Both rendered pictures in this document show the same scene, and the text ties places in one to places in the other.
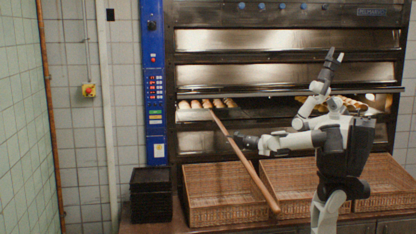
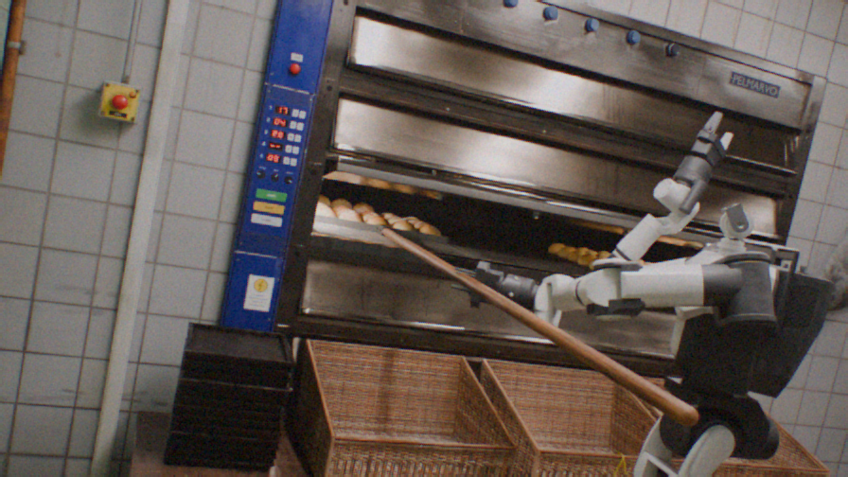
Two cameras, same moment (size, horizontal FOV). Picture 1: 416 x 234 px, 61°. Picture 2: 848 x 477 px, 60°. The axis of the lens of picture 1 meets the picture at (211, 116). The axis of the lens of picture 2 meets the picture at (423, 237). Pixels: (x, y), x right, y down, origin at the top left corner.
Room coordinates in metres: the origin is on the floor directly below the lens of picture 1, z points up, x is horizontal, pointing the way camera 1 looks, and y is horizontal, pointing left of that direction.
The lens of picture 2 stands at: (0.31, 0.36, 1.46)
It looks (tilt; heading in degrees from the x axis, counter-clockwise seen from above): 6 degrees down; 349
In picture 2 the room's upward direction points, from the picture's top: 12 degrees clockwise
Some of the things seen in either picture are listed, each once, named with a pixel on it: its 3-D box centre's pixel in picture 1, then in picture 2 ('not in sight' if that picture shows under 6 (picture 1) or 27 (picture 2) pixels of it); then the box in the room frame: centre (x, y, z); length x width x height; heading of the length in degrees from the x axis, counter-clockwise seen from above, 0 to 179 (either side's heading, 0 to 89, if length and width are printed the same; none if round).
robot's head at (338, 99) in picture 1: (334, 106); (735, 228); (1.90, -0.68, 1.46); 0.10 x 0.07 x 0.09; 154
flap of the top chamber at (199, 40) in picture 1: (292, 39); (598, 101); (2.77, -0.61, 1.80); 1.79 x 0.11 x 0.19; 99
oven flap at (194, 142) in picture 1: (287, 137); (549, 317); (2.77, -0.61, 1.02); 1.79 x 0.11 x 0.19; 99
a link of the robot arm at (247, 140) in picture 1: (243, 141); (497, 289); (2.13, -0.20, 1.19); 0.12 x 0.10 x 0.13; 64
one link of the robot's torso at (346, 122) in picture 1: (343, 143); (742, 317); (1.87, -0.73, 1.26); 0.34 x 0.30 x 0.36; 154
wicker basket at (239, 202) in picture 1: (222, 191); (401, 414); (2.41, -0.08, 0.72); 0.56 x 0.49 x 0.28; 101
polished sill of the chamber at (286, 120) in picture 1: (286, 120); (555, 278); (2.80, -0.61, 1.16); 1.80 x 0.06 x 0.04; 99
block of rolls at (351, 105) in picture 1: (329, 101); (626, 266); (3.30, -1.11, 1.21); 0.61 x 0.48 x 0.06; 9
